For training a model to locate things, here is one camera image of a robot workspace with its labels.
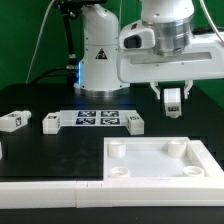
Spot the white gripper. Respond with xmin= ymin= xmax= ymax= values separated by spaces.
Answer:
xmin=117 ymin=34 xmax=224 ymax=100

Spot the white square tabletop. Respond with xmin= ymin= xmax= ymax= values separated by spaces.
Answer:
xmin=103 ymin=137 xmax=224 ymax=179

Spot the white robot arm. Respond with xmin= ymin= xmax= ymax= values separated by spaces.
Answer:
xmin=74 ymin=0 xmax=224 ymax=96

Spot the white plate with tags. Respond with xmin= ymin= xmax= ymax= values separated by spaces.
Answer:
xmin=60 ymin=110 xmax=137 ymax=127

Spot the white part at left edge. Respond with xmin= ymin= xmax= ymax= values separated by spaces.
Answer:
xmin=0 ymin=142 xmax=3 ymax=160

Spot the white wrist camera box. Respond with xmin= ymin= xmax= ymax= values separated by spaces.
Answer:
xmin=119 ymin=20 xmax=156 ymax=50

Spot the black cable bundle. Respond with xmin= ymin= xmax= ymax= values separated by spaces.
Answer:
xmin=30 ymin=0 xmax=108 ymax=84

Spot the white thin cable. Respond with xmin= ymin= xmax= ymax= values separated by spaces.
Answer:
xmin=25 ymin=0 xmax=56 ymax=84

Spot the white L-shaped fence wall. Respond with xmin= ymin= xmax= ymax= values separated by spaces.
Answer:
xmin=0 ymin=139 xmax=224 ymax=210

